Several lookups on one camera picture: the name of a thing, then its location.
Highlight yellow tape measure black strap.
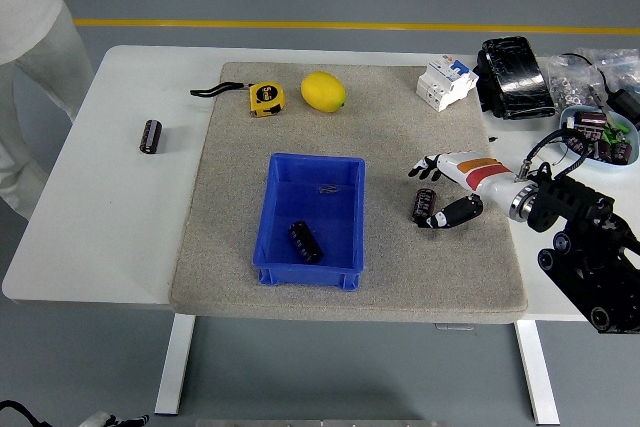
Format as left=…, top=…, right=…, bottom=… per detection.
left=189, top=80, right=287, bottom=119

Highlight clear bag of metal nuts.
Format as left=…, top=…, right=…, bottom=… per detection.
left=543, top=54, right=604, bottom=114

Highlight black power adapter with cord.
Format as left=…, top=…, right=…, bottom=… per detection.
left=559, top=52, right=640, bottom=124

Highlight person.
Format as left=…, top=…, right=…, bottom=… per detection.
left=0, top=0, right=96, bottom=221

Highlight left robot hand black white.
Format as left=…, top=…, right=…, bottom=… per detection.
left=84, top=410, right=150, bottom=427

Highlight dark battery with white print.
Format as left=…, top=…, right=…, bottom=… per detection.
left=409, top=187, right=435, bottom=226
left=138, top=119, right=164, bottom=155

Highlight black cable loop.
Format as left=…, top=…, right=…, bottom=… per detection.
left=0, top=399, right=47, bottom=427

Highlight light blue bowl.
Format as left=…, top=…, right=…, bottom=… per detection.
left=558, top=105, right=640, bottom=171

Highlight black device in plastic wrap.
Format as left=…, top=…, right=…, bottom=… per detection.
left=473, top=35, right=559, bottom=122

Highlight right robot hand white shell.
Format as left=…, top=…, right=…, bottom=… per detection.
left=408, top=150, right=527, bottom=229

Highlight white circuit breaker blue switch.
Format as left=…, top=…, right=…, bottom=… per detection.
left=415, top=57, right=480, bottom=113

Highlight grey-brown mat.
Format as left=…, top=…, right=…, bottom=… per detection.
left=168, top=61, right=529, bottom=326

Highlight yellow lemon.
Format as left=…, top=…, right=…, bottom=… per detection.
left=300, top=71, right=347, bottom=113

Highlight blue plastic box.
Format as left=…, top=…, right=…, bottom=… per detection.
left=252, top=152, right=367, bottom=292

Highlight white table leg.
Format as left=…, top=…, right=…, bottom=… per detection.
left=153, top=314, right=196, bottom=417
left=514, top=319, right=561, bottom=426

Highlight green plastic pieces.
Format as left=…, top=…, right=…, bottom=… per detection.
left=601, top=122, right=629, bottom=144

